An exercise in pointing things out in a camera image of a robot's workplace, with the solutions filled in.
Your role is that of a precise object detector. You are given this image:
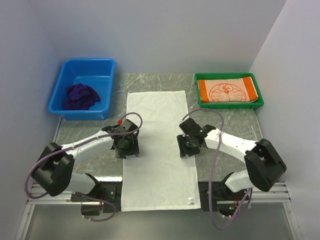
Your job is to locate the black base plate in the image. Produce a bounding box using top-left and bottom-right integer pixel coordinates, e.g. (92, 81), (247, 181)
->
(70, 181), (246, 216)

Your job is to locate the purple towel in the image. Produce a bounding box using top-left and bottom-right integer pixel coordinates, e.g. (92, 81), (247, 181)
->
(62, 83), (101, 111)

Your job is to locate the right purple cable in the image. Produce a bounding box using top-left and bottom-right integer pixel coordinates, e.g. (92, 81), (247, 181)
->
(179, 108), (253, 230)

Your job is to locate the aluminium mounting rail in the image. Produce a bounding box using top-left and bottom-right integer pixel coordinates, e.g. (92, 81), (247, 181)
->
(26, 182), (291, 205)

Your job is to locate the green plastic tray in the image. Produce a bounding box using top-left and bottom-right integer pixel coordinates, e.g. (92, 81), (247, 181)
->
(194, 72), (264, 110)

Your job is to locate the orange Doraemon towel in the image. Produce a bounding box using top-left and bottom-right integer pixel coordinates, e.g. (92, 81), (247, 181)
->
(197, 76), (259, 104)

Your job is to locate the white towel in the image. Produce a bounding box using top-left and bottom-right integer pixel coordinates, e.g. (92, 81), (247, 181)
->
(121, 91), (201, 212)

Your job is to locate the blue plastic bin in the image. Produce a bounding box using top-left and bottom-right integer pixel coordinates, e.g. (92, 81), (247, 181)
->
(48, 58), (116, 121)

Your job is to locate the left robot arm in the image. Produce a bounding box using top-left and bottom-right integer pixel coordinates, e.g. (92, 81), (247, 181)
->
(29, 119), (140, 201)

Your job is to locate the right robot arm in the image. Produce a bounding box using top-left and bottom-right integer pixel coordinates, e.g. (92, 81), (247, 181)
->
(177, 118), (287, 200)

